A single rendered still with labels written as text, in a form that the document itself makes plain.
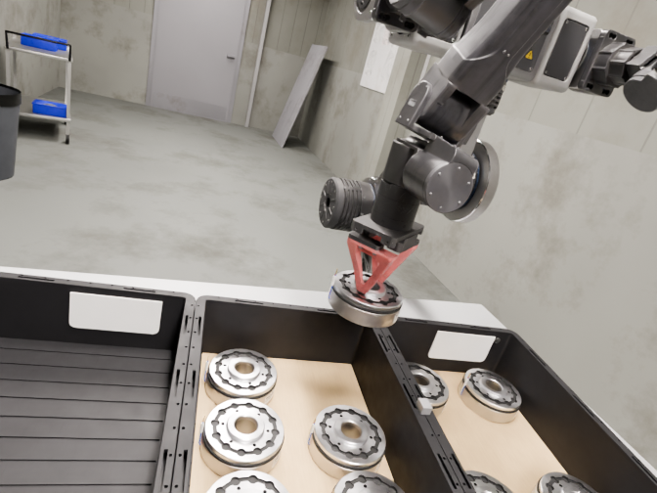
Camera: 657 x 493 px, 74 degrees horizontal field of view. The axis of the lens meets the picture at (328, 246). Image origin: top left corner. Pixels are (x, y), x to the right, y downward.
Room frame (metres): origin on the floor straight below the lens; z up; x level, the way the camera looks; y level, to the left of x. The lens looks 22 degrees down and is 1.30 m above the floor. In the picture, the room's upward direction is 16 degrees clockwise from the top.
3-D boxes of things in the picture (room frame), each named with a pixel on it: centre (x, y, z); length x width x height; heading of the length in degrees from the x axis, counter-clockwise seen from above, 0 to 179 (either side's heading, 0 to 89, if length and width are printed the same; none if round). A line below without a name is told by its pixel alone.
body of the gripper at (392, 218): (0.56, -0.07, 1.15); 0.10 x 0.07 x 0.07; 153
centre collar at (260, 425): (0.42, 0.04, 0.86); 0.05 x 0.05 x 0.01
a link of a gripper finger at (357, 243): (0.55, -0.07, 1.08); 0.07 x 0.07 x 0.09; 63
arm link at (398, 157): (0.55, -0.07, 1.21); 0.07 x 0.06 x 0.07; 23
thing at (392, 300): (0.56, -0.07, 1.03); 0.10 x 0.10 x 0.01
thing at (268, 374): (0.53, 0.07, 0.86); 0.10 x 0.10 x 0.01
